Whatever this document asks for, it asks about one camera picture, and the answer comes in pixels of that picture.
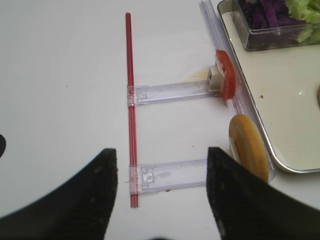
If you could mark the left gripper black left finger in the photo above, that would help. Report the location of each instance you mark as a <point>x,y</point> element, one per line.
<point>80,209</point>

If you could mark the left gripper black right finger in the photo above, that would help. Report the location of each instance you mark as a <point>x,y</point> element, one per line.
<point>247,208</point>

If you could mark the white pusher block tomato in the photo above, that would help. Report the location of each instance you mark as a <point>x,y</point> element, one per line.
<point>216,77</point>

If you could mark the upright tomato slice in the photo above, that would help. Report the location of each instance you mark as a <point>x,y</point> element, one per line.
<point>229,88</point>

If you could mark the green lettuce leaves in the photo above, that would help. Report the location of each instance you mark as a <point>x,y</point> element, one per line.
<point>308,11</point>

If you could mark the left red strip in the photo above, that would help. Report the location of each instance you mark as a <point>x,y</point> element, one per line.
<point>133,155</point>

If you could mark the upright bun half left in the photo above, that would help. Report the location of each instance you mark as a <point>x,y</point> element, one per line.
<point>246,139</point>

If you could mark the cream metal tray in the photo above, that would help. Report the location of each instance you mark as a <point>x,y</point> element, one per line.
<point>283,85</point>

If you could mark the clear plastic salad container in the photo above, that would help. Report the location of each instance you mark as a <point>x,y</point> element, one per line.
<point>273,24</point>

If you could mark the purple cabbage pieces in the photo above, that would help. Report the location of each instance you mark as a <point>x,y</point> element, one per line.
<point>269,24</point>

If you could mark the left lower clear cross rail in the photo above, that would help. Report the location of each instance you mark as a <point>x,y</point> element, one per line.
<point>149,178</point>

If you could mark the clear cross rail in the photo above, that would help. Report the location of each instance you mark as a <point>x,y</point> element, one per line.
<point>149,178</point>
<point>150,94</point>

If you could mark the left upper clear cross rail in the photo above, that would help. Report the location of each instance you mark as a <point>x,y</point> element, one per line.
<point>150,94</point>

